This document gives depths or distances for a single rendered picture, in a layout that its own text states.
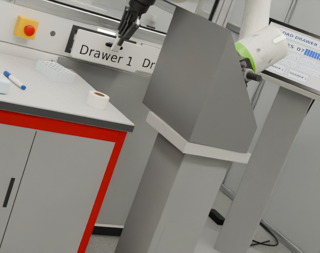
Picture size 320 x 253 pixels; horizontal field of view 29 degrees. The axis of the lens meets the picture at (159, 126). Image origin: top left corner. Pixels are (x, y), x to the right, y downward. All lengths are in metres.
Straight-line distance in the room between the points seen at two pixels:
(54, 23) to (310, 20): 1.92
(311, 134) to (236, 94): 1.70
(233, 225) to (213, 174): 0.96
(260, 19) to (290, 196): 1.61
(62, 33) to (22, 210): 0.78
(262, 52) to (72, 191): 0.79
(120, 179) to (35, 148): 0.96
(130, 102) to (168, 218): 0.68
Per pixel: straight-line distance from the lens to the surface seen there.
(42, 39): 2.41
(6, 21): 2.35
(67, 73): 2.19
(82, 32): 2.38
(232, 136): 2.07
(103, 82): 2.56
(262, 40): 2.14
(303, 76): 2.85
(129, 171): 2.79
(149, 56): 2.59
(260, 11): 2.36
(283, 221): 3.75
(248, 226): 3.08
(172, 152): 2.11
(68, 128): 1.89
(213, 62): 1.96
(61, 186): 1.97
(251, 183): 3.02
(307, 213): 3.62
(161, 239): 2.18
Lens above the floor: 1.25
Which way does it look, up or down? 14 degrees down
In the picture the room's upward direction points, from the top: 20 degrees clockwise
